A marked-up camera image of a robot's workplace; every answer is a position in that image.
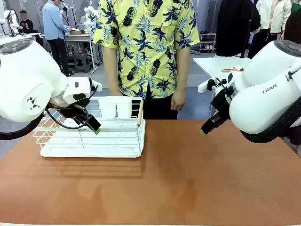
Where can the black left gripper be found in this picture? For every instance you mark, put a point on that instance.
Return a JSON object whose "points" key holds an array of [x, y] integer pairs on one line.
{"points": [[78, 111]]}

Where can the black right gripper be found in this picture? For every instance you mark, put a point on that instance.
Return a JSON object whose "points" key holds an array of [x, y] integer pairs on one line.
{"points": [[222, 103]]}

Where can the white plastic cutlery cup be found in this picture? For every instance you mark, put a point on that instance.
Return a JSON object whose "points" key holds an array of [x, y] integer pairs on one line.
{"points": [[107, 107], [124, 107]]}

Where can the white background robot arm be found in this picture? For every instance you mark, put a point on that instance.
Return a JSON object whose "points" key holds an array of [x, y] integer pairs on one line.
{"points": [[90, 18]]}

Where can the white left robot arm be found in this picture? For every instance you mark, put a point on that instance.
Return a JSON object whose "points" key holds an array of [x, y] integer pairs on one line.
{"points": [[23, 77]]}

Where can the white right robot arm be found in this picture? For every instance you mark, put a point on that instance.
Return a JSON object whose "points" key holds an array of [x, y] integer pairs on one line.
{"points": [[263, 89]]}

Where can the person's left forearm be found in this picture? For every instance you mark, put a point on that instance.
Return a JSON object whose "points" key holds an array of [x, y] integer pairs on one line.
{"points": [[183, 68]]}

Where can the person's right forearm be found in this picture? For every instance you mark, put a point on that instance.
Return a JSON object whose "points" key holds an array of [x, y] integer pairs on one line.
{"points": [[111, 68]]}

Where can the person's left hand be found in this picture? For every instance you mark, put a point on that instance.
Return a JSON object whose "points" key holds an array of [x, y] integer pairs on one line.
{"points": [[178, 101]]}

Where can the person's black trousers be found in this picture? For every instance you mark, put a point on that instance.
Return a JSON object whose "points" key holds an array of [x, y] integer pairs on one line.
{"points": [[160, 107]]}

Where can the white side table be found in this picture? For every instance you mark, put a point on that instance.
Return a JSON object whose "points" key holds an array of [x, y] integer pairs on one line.
{"points": [[218, 64]]}

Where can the grey step stool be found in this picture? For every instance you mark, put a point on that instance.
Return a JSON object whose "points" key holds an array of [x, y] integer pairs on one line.
{"points": [[78, 63]]}

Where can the white shoe rack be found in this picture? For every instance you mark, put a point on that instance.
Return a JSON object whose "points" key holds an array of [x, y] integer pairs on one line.
{"points": [[207, 42]]}

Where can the white background work desk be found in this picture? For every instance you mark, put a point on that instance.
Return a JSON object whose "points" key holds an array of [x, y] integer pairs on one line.
{"points": [[81, 38]]}

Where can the cardboard box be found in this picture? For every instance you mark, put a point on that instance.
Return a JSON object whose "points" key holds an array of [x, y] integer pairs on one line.
{"points": [[77, 32]]}

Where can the yellow pineapple print shirt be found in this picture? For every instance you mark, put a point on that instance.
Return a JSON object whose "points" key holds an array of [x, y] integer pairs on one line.
{"points": [[145, 42]]}

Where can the hanging black garment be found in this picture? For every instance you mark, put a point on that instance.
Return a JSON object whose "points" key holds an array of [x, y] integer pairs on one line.
{"points": [[235, 26]]}

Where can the black stand pole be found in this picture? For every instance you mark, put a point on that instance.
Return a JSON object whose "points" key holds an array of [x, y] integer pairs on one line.
{"points": [[248, 28]]}

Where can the man in blue shirt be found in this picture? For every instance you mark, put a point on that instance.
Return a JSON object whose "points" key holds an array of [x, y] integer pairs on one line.
{"points": [[55, 26]]}

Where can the seated person in black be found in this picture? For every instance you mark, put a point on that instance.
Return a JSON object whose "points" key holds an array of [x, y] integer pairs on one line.
{"points": [[27, 26]]}

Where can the figure in white jacket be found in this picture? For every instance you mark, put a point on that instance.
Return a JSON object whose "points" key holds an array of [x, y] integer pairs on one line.
{"points": [[275, 16]]}

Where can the figure in dark dress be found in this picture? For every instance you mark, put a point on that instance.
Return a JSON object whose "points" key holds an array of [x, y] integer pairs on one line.
{"points": [[292, 28]]}

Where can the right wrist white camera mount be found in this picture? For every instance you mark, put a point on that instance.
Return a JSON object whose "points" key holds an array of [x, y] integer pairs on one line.
{"points": [[204, 86]]}

